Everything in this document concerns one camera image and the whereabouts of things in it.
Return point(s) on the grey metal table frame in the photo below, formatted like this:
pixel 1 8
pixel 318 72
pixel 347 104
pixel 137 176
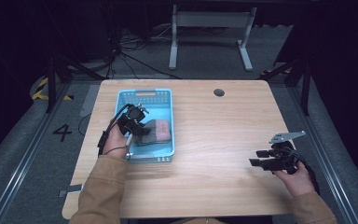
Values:
pixel 211 20

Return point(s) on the person's right hand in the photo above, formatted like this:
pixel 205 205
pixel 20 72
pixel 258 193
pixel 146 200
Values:
pixel 298 182

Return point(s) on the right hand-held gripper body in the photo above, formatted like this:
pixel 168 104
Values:
pixel 282 158

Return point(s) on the metal floor rail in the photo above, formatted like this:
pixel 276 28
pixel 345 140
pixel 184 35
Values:
pixel 326 161
pixel 28 155

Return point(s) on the grey glove with pink cuff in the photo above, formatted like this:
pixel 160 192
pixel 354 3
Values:
pixel 158 132

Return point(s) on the blue plastic basket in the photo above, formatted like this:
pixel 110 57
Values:
pixel 161 105

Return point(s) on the grey tape strip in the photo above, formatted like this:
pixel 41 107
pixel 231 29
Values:
pixel 73 188

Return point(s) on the person's left hand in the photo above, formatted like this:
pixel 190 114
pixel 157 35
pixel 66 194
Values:
pixel 116 143

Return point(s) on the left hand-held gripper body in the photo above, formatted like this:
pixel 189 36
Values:
pixel 130 119

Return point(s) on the black metal stand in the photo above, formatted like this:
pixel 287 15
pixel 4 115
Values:
pixel 52 84
pixel 305 87

